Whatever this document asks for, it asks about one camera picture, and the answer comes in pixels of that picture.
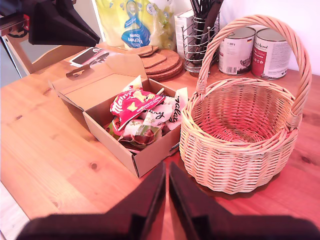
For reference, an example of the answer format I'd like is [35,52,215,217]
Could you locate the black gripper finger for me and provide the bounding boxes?
[168,161,236,240]
[53,0,101,43]
[28,1,100,48]
[104,161,167,240]

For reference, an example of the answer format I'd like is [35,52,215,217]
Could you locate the woven wicker basket with handle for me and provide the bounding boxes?
[178,14,313,196]

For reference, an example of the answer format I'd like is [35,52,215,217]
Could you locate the red Maltesers candy bag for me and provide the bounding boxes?
[109,74,166,131]

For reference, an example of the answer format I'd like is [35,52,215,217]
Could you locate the brown cardboard box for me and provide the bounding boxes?
[48,53,189,179]

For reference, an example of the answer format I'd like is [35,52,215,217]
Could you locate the white carton box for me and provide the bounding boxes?
[174,9,195,60]

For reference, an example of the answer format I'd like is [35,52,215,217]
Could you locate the wooden chair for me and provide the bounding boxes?
[0,32,85,76]

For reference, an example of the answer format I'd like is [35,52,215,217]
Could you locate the yellow blue kitchen towel pack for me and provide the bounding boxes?
[94,0,176,51]

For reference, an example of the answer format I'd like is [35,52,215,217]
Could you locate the green and red candy bag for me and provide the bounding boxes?
[103,117,122,141]

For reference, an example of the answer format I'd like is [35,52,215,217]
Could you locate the small square cork coasters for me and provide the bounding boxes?
[136,44,160,58]

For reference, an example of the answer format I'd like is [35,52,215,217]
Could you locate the white bag black script lettering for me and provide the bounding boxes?
[166,87,189,131]
[139,103,173,127]

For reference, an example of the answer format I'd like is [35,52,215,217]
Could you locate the large square cork coaster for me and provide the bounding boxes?
[141,52,168,70]

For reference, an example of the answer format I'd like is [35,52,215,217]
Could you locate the round cork trivet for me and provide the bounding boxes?
[144,48,181,76]
[147,59,185,82]

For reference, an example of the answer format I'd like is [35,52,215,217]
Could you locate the black thin sticks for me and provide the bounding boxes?
[189,0,225,60]

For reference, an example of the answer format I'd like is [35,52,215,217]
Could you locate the white labelled tin can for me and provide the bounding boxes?
[218,26,257,76]

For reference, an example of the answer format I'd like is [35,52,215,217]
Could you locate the red and white tin can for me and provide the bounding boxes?
[251,27,293,81]

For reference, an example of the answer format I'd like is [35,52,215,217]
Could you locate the chrome wire utensil holder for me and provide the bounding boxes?
[182,13,221,77]

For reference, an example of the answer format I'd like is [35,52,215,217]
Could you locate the dark brown utensil handle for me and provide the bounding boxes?
[202,0,225,38]

